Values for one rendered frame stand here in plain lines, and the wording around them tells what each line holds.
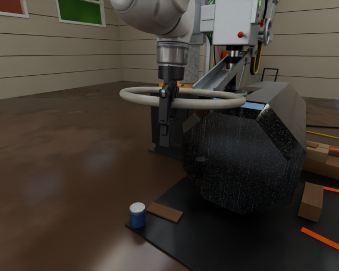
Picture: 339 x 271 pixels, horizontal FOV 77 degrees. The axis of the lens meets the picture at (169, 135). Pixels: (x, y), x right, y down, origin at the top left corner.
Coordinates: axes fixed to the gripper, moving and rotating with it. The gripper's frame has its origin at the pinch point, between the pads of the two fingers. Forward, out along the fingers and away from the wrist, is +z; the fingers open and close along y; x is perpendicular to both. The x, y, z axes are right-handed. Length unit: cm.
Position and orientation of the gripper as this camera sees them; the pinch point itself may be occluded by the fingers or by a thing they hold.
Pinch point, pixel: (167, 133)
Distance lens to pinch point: 66.4
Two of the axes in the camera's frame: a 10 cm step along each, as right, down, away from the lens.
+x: -9.6, -1.4, 2.5
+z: -0.6, 9.5, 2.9
